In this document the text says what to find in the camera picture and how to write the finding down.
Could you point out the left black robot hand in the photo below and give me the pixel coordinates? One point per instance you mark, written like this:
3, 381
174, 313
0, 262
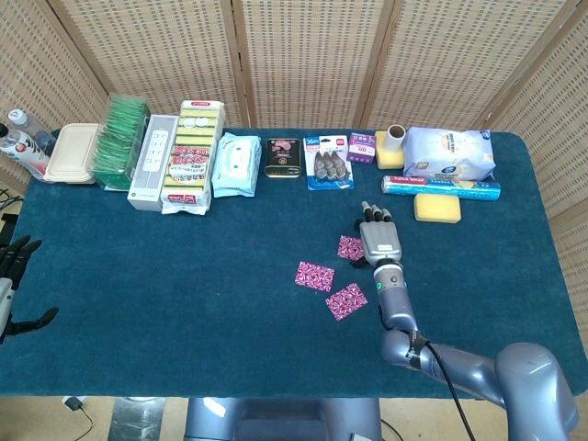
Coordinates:
14, 262

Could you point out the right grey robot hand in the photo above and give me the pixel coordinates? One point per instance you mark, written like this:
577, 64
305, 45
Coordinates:
380, 241

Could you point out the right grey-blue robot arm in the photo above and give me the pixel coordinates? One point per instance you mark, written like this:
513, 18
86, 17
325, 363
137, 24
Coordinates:
395, 303

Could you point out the black device beside table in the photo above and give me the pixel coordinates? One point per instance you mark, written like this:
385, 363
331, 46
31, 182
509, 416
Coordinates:
7, 229

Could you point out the yellow sponge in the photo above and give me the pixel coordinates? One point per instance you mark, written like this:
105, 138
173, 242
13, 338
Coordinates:
436, 209
383, 157

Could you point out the blue cling film roll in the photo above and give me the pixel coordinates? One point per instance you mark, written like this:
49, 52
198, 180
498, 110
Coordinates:
441, 187

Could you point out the small purple box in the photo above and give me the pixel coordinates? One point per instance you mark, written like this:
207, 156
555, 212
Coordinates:
361, 149

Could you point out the correction tape blister pack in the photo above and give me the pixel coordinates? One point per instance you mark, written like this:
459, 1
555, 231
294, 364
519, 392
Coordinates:
328, 163

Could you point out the cream paper roll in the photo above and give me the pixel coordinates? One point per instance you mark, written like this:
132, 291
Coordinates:
396, 138

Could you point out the white bottle with red print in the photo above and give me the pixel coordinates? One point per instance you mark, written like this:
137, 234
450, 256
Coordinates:
23, 154

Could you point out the white lavender tissue pack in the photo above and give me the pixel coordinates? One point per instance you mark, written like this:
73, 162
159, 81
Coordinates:
450, 154

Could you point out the beige lidded lunch box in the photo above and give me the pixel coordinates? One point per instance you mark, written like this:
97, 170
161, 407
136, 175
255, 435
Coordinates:
71, 154

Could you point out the gold and black tin can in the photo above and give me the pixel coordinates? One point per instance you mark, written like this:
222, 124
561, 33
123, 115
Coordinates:
283, 158

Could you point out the clear water bottle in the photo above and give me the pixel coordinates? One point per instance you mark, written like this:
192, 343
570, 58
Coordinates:
30, 128

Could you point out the green tea bag box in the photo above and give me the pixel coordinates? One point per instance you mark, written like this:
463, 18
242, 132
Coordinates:
115, 147

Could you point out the black charger plug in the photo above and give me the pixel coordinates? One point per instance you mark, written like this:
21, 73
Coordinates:
72, 404

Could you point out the light blue wet wipes pack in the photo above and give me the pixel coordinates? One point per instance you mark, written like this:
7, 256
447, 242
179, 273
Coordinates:
234, 163

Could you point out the white power strip box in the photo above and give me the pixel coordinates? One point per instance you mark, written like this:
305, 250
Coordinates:
149, 165

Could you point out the teal table cloth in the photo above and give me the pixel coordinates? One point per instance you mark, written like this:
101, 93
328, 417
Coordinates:
184, 275

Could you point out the woven rattan screen panel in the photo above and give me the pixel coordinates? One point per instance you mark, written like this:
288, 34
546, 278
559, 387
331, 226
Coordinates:
551, 105
459, 59
312, 59
161, 59
37, 69

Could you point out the shiny metal floor plate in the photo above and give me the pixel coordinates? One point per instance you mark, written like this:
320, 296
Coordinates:
138, 420

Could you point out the yellow sponge multipack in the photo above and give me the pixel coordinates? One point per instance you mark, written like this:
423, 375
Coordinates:
188, 161

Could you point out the grey-blue robot torso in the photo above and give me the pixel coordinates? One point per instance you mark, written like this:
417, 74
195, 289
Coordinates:
275, 418

